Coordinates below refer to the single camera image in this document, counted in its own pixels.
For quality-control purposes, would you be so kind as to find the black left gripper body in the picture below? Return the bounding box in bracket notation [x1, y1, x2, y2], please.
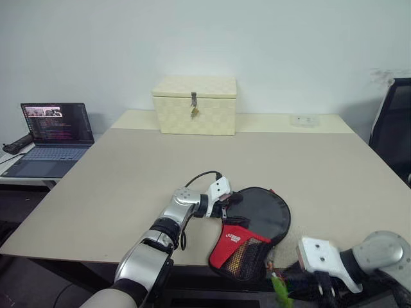
[215, 192, 233, 212]

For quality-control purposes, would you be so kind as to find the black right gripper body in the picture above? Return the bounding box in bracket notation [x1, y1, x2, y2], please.
[288, 269, 347, 303]

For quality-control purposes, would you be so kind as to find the black and red paddle case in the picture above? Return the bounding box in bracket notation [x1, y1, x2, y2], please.
[207, 186, 292, 283]

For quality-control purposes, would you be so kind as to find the green zipper pull tab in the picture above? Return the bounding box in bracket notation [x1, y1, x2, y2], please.
[270, 275, 295, 306]

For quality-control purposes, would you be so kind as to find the cream woven lidded box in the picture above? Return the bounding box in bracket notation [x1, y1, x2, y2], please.
[151, 76, 238, 136]

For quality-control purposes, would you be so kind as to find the black office chair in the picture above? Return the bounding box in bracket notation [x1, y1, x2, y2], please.
[368, 78, 411, 189]

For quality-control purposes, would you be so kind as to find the grey open laptop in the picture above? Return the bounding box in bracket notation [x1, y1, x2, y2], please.
[1, 102, 96, 178]

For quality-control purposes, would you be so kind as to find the white side table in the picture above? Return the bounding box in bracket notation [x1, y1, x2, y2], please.
[0, 141, 94, 191]

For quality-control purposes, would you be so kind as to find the black cylindrical object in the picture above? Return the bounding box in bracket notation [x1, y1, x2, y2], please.
[2, 133, 35, 153]

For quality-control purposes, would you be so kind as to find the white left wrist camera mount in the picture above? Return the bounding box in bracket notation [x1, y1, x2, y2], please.
[205, 177, 232, 219]

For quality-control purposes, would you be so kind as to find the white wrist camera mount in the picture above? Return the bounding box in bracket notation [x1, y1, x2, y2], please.
[205, 177, 232, 219]
[297, 236, 364, 294]

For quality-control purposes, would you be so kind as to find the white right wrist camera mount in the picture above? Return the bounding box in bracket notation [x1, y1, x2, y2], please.
[297, 236, 364, 294]

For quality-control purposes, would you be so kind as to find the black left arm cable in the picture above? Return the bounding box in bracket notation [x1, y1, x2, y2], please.
[179, 171, 223, 252]

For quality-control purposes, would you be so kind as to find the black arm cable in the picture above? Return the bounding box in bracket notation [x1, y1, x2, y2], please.
[375, 268, 411, 308]
[179, 171, 223, 252]

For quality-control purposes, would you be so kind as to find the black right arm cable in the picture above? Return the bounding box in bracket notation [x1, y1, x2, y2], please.
[375, 268, 411, 308]

